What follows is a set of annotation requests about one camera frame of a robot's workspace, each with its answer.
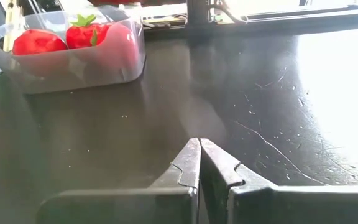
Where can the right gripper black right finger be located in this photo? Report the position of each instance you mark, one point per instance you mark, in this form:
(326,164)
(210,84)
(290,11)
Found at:
(291,205)

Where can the beige wooden post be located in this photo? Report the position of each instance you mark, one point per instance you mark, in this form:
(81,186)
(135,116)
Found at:
(11,18)

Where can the red apple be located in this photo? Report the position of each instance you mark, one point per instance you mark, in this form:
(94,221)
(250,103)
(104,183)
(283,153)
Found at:
(36,42)

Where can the red strawberry with green leaves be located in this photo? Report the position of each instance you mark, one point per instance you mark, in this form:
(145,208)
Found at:
(82,37)

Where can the red tomato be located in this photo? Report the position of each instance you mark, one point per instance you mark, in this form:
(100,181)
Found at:
(120,46)

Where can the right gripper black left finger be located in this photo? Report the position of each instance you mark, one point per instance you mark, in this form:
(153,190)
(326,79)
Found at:
(120,205)

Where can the clear plastic bin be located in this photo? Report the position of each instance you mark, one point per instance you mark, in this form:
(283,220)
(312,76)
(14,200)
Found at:
(73,73)

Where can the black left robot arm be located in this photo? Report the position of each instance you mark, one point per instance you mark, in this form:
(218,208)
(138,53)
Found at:
(197,12)

